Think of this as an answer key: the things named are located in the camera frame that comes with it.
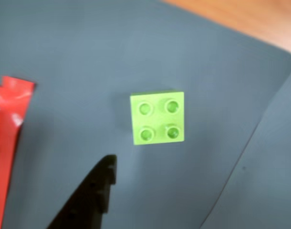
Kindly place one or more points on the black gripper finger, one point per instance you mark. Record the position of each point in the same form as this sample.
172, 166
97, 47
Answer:
88, 202

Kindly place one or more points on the green lego block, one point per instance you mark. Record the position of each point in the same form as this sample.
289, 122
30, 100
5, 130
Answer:
157, 119

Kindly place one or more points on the gray table mat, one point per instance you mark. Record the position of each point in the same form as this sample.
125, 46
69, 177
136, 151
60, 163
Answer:
267, 179
88, 59

